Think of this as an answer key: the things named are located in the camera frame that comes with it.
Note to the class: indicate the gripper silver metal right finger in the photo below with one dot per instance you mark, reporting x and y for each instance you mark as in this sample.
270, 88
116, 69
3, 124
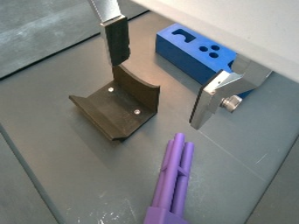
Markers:
218, 93

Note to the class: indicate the blue foam shape board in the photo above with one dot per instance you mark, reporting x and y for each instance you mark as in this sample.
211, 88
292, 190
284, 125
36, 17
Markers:
195, 54

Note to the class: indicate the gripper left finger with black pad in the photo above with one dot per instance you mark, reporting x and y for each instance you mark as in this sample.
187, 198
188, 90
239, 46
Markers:
113, 29

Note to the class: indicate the purple three prong object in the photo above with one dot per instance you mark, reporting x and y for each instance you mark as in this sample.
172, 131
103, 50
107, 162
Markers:
167, 206

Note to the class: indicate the black curved fixture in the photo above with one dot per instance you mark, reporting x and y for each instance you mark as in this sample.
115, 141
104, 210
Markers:
121, 106

